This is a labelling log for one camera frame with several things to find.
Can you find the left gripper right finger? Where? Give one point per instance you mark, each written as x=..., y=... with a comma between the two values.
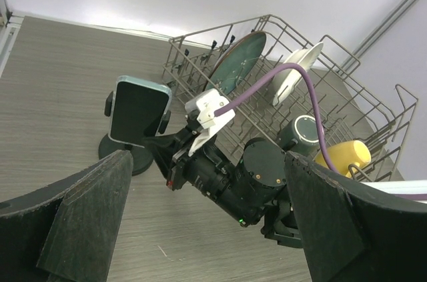
x=351, y=231

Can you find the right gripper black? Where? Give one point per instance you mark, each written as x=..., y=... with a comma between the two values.
x=171, y=153

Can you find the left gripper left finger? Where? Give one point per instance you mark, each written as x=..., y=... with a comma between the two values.
x=67, y=230

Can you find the black smartphone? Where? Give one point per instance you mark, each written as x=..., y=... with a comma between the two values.
x=137, y=109

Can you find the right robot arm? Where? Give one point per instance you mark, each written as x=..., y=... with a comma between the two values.
x=252, y=190

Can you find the teal ceramic plate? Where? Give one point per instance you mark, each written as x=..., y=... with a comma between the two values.
x=236, y=63

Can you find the dark green mug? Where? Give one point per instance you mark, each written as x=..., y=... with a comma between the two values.
x=300, y=135

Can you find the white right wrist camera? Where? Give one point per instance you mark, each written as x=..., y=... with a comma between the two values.
x=204, y=105

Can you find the grey wire dish rack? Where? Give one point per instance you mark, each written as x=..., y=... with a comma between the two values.
x=348, y=109

